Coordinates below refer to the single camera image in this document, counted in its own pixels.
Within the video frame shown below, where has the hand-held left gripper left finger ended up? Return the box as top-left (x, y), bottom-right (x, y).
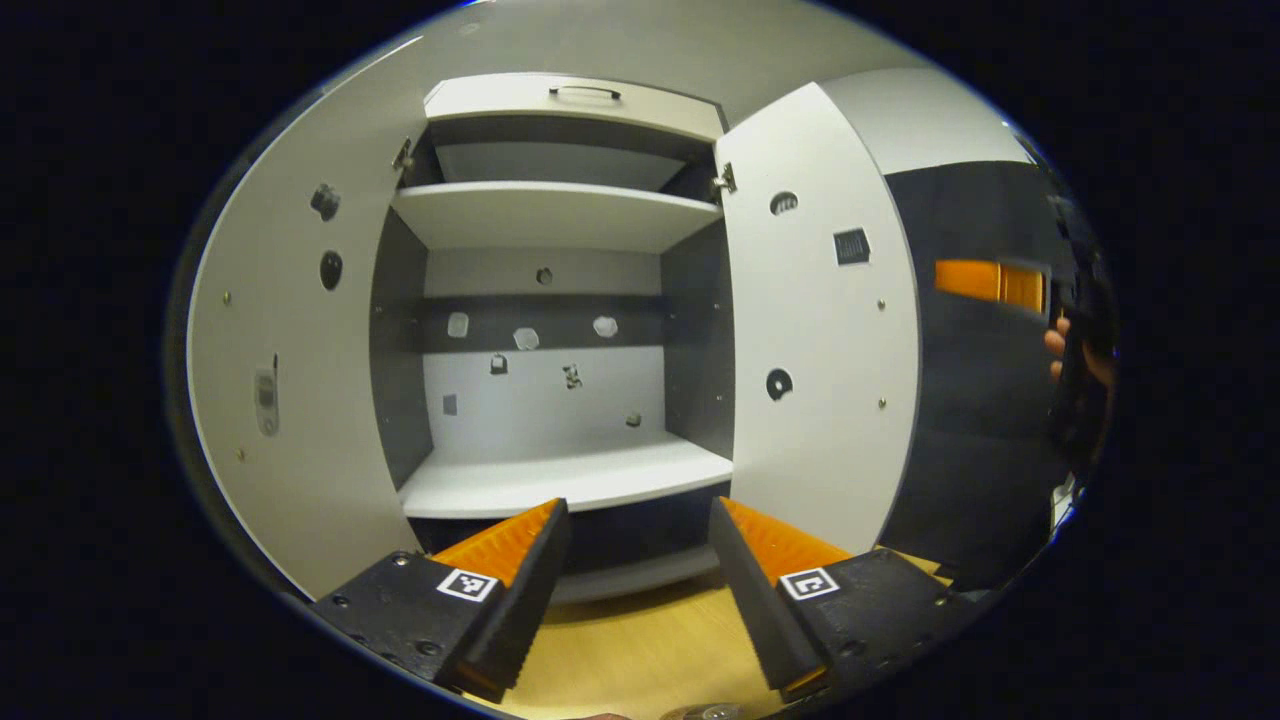
top-left (310, 497), bottom-right (571, 703)

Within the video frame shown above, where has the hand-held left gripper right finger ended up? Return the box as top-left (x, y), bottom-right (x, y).
top-left (708, 496), bottom-right (976, 701)

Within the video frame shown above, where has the white cabinet door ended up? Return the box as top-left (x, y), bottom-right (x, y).
top-left (713, 82), bottom-right (921, 556)
top-left (187, 40), bottom-right (441, 601)

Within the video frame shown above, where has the grey and white cabinet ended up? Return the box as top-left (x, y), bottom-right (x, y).
top-left (370, 72), bottom-right (736, 604)

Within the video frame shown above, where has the white cabinet drawer front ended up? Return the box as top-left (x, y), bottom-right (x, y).
top-left (423, 73), bottom-right (726, 143)

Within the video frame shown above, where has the black backdrop cloth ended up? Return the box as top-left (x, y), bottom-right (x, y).
top-left (880, 160), bottom-right (1076, 591)

